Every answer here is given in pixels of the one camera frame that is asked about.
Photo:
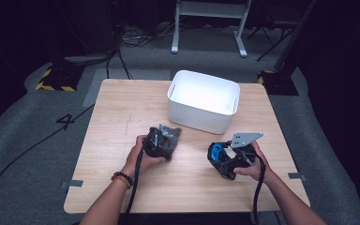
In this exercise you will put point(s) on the blue and black toy car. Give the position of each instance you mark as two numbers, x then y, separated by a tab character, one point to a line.
217	151

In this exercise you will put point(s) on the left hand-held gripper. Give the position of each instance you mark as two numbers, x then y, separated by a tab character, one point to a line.
156	146

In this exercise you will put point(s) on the person's right hand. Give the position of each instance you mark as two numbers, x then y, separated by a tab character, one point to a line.
261	172

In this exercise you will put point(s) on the black base with yellow stripes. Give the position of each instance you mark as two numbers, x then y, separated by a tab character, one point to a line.
59	79
278	84

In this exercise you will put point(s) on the white metal stand frame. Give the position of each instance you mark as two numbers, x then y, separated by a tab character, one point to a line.
211	11

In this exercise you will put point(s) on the white plastic storage bin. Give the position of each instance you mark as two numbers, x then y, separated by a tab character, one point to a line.
200	120

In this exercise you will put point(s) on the person's left hand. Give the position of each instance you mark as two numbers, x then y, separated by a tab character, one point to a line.
137	159

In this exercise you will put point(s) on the dark equipment stand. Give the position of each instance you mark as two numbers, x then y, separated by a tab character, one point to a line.
87	59

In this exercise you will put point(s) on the grey fuzzy cloth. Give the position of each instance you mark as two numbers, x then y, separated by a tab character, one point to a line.
175	137

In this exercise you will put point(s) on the grey slanted metal pole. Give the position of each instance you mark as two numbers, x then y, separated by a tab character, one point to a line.
293	34

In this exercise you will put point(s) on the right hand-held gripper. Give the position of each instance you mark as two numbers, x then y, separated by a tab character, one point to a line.
247	139

